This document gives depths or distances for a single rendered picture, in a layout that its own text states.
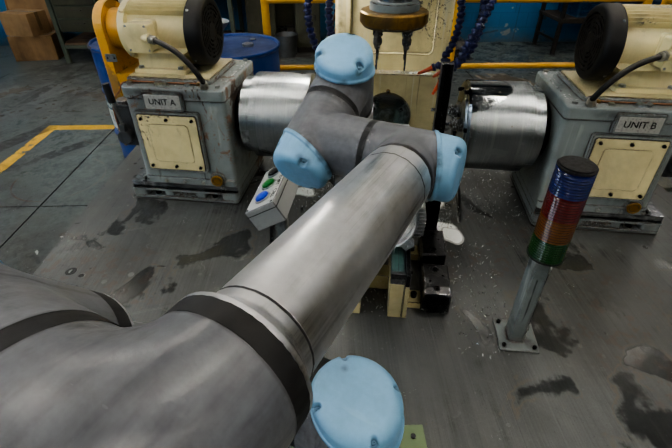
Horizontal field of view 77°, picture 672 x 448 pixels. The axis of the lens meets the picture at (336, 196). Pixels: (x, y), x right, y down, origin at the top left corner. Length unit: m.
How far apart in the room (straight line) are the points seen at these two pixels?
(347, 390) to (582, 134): 0.89
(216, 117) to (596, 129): 0.97
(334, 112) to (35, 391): 0.40
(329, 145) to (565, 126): 0.81
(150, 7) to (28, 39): 5.45
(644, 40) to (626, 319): 0.64
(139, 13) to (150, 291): 0.72
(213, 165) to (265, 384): 1.11
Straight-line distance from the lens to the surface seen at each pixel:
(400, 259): 0.94
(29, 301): 0.26
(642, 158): 1.30
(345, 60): 0.54
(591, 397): 0.98
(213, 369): 0.20
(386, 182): 0.36
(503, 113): 1.18
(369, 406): 0.56
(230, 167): 1.27
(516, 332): 0.97
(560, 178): 0.75
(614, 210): 1.38
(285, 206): 0.85
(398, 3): 1.17
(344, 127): 0.49
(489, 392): 0.91
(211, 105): 1.20
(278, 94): 1.19
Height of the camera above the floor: 1.54
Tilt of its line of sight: 34 degrees down
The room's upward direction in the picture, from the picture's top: straight up
